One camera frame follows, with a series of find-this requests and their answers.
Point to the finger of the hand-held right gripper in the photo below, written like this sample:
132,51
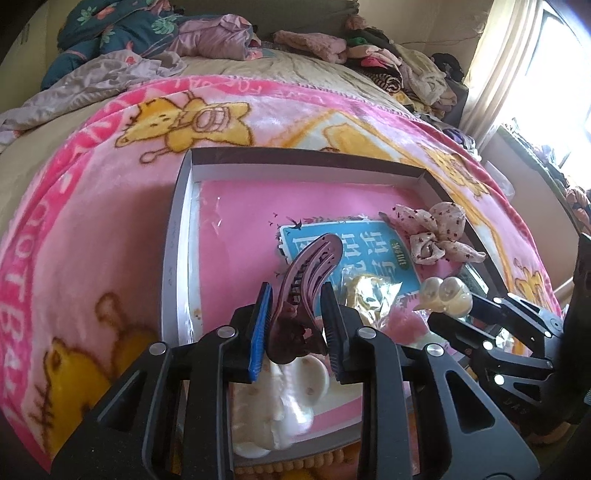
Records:
461,334
503,308

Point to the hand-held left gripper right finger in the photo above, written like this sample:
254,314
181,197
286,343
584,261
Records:
333,332

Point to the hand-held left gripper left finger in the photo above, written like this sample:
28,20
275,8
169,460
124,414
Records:
258,332

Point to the pearly white hair clip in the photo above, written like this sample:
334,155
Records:
445,293

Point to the yellow item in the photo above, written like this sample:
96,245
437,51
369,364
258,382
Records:
371,293

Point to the brown banana hair clip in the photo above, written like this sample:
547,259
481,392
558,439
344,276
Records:
304,277

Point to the white hair claw clip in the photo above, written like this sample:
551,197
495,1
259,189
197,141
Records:
286,397

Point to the grey cardboard box pink inside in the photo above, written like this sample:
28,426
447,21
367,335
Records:
240,240

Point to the dotted fabric scrunchie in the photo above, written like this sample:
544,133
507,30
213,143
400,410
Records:
436,230

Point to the pink printed blanket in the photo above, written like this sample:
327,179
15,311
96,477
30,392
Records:
111,230

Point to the window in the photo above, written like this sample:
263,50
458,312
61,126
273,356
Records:
554,92

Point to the cream curtain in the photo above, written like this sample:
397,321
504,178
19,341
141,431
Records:
503,64

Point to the pile of mixed clothes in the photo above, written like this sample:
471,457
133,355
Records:
411,69

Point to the bed with beige sheet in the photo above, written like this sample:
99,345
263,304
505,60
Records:
286,69

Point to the pink clothes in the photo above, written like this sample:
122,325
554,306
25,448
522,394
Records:
314,46

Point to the purple clothes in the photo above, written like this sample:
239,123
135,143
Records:
217,37

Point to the lilac sheet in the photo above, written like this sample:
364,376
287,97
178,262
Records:
101,78

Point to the grey headboard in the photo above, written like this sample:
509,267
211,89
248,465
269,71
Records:
277,14

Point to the dark floral duvet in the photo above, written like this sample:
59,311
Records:
111,32

